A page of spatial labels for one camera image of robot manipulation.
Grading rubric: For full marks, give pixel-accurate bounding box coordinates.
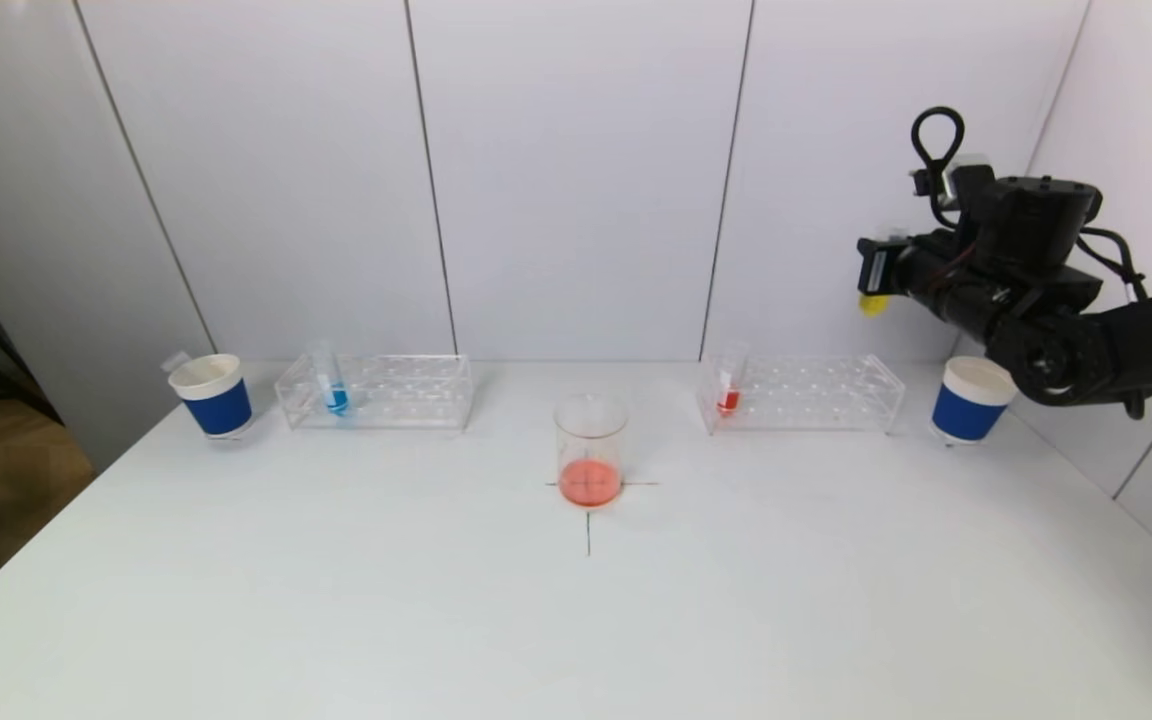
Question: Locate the test tube with yellow liquid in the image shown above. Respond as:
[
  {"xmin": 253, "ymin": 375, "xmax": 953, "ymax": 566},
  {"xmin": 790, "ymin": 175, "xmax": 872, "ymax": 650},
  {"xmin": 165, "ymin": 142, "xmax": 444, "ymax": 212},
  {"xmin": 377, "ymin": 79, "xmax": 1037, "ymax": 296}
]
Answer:
[{"xmin": 858, "ymin": 226, "xmax": 909, "ymax": 319}]

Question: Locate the test tube with blue liquid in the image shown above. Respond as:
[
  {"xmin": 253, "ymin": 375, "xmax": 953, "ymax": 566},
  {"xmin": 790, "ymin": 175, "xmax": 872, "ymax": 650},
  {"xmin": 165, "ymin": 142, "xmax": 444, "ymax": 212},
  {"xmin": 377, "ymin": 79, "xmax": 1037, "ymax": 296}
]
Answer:
[{"xmin": 308, "ymin": 340, "xmax": 351, "ymax": 418}]

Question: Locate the looped black camera cable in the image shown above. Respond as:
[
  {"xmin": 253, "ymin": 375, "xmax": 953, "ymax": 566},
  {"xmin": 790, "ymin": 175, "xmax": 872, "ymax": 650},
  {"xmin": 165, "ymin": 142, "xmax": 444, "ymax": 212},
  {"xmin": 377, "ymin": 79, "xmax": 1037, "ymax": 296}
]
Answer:
[{"xmin": 910, "ymin": 106, "xmax": 967, "ymax": 233}]

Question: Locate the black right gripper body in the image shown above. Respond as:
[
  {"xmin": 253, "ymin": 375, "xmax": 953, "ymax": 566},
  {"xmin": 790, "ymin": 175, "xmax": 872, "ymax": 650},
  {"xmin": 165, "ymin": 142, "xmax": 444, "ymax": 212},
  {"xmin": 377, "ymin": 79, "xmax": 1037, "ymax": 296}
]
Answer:
[{"xmin": 856, "ymin": 231, "xmax": 993, "ymax": 325}]

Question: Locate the clear acrylic test tube rack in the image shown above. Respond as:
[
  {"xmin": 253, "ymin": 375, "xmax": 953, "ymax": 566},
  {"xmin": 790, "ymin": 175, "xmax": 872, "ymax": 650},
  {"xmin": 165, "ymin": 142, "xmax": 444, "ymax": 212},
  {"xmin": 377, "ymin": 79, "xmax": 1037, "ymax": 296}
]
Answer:
[
  {"xmin": 274, "ymin": 353, "xmax": 475, "ymax": 432},
  {"xmin": 696, "ymin": 352, "xmax": 907, "ymax": 436}
]

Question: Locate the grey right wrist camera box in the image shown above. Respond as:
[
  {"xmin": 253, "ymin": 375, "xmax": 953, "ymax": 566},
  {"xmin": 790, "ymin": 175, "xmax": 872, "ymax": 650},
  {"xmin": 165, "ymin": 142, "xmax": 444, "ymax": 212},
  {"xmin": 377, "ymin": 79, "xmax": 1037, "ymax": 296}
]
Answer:
[{"xmin": 946, "ymin": 156, "xmax": 995, "ymax": 203}]

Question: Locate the clear glass beaker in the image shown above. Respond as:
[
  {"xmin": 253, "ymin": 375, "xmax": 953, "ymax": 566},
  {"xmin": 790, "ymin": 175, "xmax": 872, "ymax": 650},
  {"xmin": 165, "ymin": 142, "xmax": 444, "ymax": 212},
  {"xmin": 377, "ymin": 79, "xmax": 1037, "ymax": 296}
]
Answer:
[{"xmin": 553, "ymin": 393, "xmax": 629, "ymax": 511}]

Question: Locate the test tube with red liquid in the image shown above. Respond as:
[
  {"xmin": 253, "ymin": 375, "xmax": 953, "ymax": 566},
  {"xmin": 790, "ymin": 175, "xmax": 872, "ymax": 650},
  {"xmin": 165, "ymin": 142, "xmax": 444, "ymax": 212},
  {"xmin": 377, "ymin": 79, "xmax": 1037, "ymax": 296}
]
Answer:
[{"xmin": 717, "ymin": 345, "xmax": 747, "ymax": 418}]

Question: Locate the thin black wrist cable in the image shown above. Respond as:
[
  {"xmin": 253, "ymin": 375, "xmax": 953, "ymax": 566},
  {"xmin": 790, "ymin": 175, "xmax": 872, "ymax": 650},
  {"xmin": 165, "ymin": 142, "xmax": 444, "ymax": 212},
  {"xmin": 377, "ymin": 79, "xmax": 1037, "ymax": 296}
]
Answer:
[{"xmin": 1081, "ymin": 226, "xmax": 1149, "ymax": 303}]

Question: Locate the blue and white paper cup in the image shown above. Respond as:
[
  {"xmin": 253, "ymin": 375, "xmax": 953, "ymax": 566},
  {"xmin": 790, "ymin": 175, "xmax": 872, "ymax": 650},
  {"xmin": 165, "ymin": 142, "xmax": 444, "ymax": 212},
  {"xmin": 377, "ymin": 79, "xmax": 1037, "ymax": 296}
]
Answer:
[
  {"xmin": 168, "ymin": 353, "xmax": 254, "ymax": 439},
  {"xmin": 931, "ymin": 356, "xmax": 1019, "ymax": 447}
]

